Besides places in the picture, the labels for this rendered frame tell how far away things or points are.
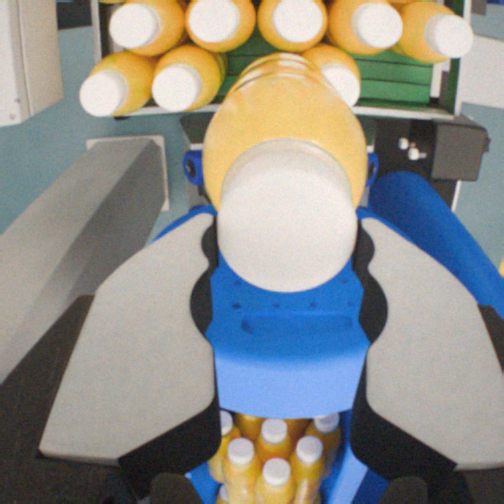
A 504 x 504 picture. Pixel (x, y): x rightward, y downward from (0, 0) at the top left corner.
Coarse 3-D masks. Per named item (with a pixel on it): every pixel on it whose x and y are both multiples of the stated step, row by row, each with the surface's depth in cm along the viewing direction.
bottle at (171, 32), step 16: (128, 0) 32; (144, 0) 31; (160, 0) 31; (176, 0) 34; (160, 16) 31; (176, 16) 33; (160, 32) 32; (176, 32) 34; (128, 48) 33; (144, 48) 33; (160, 48) 34
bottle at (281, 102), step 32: (256, 64) 21; (288, 64) 19; (256, 96) 14; (288, 96) 13; (320, 96) 14; (224, 128) 14; (256, 128) 13; (288, 128) 12; (320, 128) 13; (352, 128) 14; (224, 160) 13; (352, 160) 13; (224, 192) 13; (352, 192) 13
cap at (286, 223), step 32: (256, 160) 12; (288, 160) 11; (320, 160) 12; (256, 192) 10; (288, 192) 10; (320, 192) 10; (224, 224) 11; (256, 224) 11; (288, 224) 11; (320, 224) 11; (352, 224) 11; (224, 256) 12; (256, 256) 12; (288, 256) 12; (320, 256) 11; (288, 288) 12
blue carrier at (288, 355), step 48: (240, 288) 35; (336, 288) 35; (240, 336) 30; (288, 336) 30; (336, 336) 30; (240, 384) 29; (288, 384) 29; (336, 384) 29; (192, 480) 58; (336, 480) 72
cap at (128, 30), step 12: (120, 12) 29; (132, 12) 29; (144, 12) 29; (120, 24) 29; (132, 24) 29; (144, 24) 29; (156, 24) 30; (120, 36) 30; (132, 36) 30; (144, 36) 30
